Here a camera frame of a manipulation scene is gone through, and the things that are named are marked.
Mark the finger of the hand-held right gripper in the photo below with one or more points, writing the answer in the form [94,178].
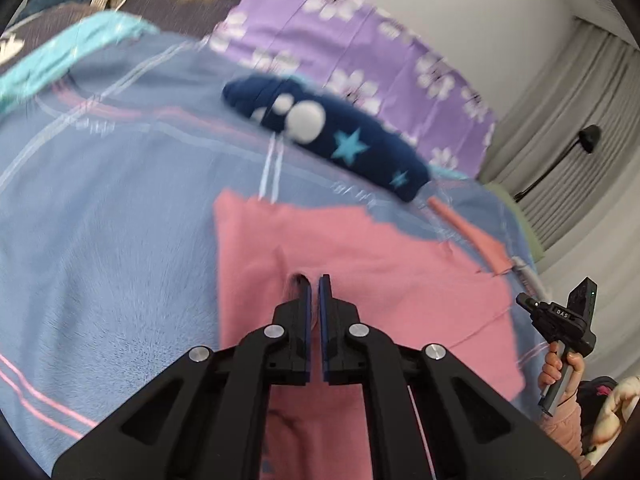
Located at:
[526,303]

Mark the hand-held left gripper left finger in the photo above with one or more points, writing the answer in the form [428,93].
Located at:
[300,320]

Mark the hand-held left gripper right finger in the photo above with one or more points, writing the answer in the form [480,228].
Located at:
[327,320]

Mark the pink long-sleeve shirt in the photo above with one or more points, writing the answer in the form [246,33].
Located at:
[350,250]

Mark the salmon garment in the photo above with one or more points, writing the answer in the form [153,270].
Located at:
[480,245]

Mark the person's right forearm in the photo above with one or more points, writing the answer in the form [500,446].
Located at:
[562,430]

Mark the person's right hand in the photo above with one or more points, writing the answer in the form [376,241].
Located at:
[550,370]

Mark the light green pillow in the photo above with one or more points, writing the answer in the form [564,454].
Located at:
[530,230]

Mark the cream fleece cloth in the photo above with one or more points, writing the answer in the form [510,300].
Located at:
[620,410]

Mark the black floor lamp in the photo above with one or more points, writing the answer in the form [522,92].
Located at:
[590,137]

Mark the navy star print fleece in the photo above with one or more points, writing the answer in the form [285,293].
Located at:
[360,145]

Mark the blue plaid bed sheet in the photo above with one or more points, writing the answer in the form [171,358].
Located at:
[125,210]

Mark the white pleated curtain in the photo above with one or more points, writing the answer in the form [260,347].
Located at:
[550,90]

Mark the purple floral pillow cover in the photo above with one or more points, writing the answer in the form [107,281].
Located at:
[380,45]

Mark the turquoise blanket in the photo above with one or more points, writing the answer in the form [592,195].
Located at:
[75,45]

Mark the dark deer print bed cover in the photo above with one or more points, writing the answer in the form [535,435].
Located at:
[45,25]

